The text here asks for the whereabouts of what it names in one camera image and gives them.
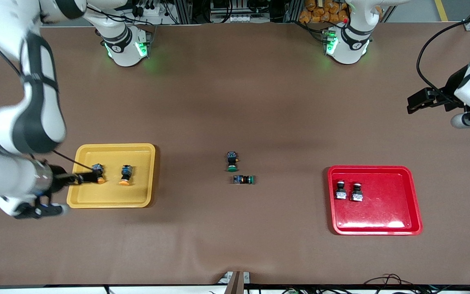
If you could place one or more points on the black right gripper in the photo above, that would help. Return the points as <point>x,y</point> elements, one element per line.
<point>60,179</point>

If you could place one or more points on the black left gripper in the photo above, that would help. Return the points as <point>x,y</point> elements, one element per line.
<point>449,93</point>

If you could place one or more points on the yellow push button switch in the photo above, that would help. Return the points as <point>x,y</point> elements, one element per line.
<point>98,168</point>
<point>125,174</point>

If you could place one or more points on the red push button switch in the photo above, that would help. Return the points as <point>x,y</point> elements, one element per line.
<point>356,192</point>
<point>340,190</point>

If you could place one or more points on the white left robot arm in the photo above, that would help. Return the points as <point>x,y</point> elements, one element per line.
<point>347,45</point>

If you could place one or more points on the yellow plastic tray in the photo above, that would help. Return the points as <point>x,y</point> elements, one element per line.
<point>112,196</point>

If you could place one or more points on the red plastic tray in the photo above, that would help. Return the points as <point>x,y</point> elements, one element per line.
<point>382,208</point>

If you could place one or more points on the pile of orange packets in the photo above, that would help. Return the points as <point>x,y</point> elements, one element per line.
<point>320,12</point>

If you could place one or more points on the brown table mat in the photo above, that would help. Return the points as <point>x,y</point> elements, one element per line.
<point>235,102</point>

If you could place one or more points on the white power strip with plugs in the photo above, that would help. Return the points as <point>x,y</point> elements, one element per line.
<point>145,11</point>

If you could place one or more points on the green push button switch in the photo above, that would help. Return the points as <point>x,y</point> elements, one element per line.
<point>231,160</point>
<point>243,179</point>

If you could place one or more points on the metal table bracket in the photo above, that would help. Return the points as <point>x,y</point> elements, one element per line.
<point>235,281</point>

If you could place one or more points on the aluminium frame post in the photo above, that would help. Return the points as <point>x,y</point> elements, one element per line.
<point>185,10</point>

